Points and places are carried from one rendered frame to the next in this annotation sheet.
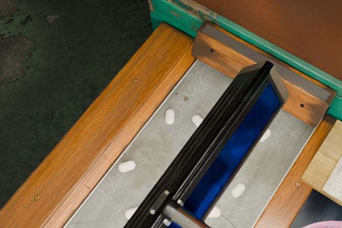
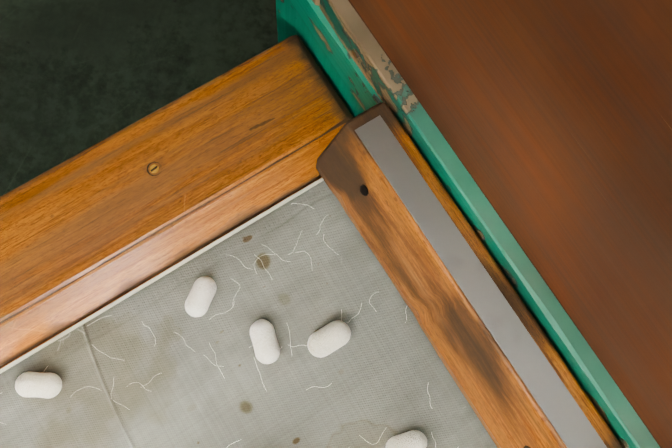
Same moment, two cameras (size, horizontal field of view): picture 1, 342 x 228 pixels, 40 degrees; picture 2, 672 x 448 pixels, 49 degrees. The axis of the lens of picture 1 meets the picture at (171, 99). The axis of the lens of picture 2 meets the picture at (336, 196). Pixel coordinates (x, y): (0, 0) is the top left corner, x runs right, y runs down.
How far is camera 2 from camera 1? 0.48 m
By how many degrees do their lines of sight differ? 11
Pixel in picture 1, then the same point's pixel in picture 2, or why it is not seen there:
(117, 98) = (90, 197)
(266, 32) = (522, 225)
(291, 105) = (503, 431)
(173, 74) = (259, 187)
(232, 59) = (403, 241)
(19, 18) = not seen: outside the picture
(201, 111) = (285, 311)
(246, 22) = (481, 169)
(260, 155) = not seen: outside the picture
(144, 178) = (70, 431)
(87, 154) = not seen: outside the picture
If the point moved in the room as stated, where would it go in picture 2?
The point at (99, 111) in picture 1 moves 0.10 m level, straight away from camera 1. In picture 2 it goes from (31, 214) to (34, 97)
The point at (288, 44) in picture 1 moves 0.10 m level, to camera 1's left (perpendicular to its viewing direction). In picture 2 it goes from (567, 289) to (411, 246)
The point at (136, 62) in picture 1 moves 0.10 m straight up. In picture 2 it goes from (178, 120) to (156, 70)
